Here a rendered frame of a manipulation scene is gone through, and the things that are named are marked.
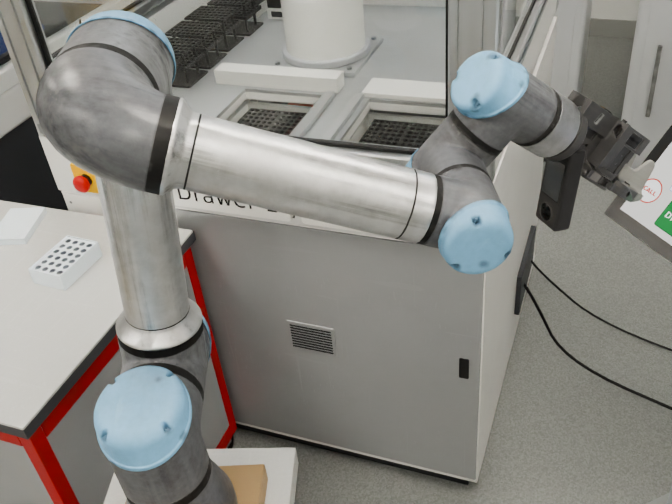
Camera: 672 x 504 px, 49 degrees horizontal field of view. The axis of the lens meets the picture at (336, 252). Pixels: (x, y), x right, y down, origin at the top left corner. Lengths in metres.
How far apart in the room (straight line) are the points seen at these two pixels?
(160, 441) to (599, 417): 1.55
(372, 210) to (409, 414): 1.17
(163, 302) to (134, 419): 0.15
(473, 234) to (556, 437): 1.49
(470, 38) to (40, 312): 0.96
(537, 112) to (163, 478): 0.62
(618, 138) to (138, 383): 0.66
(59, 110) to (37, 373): 0.79
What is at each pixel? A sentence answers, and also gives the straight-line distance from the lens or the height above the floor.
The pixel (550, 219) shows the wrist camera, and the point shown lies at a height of 1.12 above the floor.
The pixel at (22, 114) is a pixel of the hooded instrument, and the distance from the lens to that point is 2.27.
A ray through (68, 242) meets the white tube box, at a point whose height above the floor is 0.79.
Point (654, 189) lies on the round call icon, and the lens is 1.27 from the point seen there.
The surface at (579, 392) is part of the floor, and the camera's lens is 2.31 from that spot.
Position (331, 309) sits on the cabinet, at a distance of 1.68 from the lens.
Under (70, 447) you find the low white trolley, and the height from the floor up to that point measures 0.61.
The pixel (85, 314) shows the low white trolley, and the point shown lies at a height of 0.76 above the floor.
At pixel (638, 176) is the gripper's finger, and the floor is 1.14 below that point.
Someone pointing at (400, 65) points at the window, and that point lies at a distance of 1.32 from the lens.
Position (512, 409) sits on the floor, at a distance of 2.24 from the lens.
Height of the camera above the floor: 1.69
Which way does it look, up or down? 37 degrees down
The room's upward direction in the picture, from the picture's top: 6 degrees counter-clockwise
